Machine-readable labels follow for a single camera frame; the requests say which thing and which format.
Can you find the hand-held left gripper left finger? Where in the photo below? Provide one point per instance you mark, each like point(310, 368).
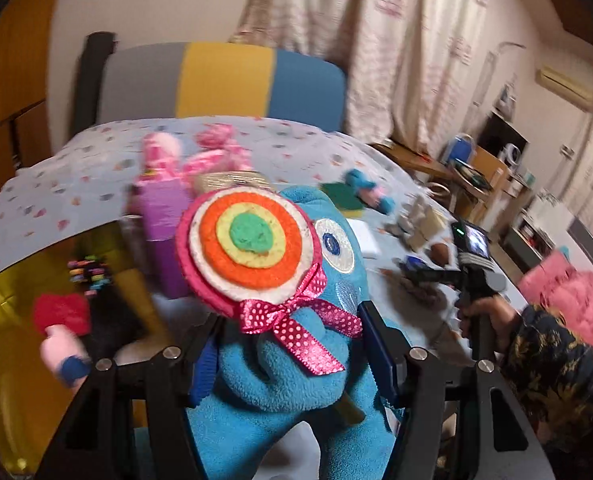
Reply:
point(204, 375)

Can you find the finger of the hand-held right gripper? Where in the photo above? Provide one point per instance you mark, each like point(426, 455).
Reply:
point(426, 272)

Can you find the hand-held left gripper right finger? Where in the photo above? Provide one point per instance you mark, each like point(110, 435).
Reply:
point(376, 350)

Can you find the grey beige reindeer plush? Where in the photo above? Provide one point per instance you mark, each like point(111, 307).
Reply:
point(426, 225)

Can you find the white rectangular block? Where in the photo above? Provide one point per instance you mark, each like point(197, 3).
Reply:
point(364, 237)

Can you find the blue plush with lollipop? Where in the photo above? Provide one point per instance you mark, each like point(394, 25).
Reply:
point(276, 370)

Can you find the blue elephant plush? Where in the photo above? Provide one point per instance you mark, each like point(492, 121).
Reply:
point(364, 182)

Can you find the black-haired doll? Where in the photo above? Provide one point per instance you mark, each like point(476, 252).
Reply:
point(61, 312)

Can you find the gold tin box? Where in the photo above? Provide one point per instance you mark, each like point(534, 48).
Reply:
point(16, 360)

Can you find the person's right forearm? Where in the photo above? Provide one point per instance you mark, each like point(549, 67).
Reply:
point(561, 375)

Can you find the person's right hand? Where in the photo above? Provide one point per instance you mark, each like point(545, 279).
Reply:
point(504, 312)

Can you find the white shelf unit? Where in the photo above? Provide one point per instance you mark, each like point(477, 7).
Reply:
point(551, 215)

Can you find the light wooden desk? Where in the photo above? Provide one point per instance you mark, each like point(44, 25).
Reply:
point(486, 165)

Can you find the pink quilt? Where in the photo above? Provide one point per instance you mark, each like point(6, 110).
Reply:
point(576, 295)

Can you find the blue folding chair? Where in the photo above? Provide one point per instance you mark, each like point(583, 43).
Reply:
point(460, 150)

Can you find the wooden side table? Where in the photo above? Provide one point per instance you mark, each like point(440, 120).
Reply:
point(411, 157)

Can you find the green yellow sponge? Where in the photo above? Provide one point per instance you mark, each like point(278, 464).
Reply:
point(339, 195)

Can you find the white fan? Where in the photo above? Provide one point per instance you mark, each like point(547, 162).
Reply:
point(511, 154)

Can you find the black monitor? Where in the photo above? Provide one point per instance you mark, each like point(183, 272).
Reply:
point(501, 132)

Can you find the purple box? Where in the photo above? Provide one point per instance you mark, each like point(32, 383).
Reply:
point(161, 240)

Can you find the silver embossed tissue box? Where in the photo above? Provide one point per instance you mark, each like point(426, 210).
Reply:
point(226, 179)

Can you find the beige air conditioner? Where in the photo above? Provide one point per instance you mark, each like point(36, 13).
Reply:
point(564, 87)

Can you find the pink spotted plush toy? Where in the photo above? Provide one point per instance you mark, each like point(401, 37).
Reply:
point(161, 152)
point(216, 157)

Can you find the patterned curtain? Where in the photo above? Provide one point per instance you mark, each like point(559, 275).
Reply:
point(376, 35)

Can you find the grey yellow blue chair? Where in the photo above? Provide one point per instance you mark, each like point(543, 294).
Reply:
point(226, 80)

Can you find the wooden wardrobe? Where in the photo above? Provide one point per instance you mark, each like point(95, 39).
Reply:
point(11, 85)

